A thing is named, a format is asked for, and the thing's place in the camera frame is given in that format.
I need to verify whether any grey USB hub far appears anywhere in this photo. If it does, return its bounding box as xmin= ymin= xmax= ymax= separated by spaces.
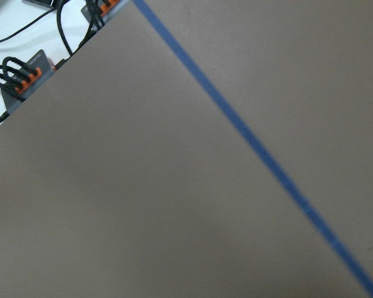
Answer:
xmin=81 ymin=0 xmax=130 ymax=32

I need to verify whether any grey usb hub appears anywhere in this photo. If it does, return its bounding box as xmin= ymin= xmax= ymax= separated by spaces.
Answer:
xmin=1 ymin=50 xmax=55 ymax=114
xmin=81 ymin=0 xmax=130 ymax=32

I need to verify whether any grey USB hub near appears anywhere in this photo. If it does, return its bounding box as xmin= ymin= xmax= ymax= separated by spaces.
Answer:
xmin=1 ymin=50 xmax=55 ymax=114

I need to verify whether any black cable bundle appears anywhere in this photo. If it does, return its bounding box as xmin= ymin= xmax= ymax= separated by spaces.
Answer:
xmin=0 ymin=0 xmax=106 ymax=130

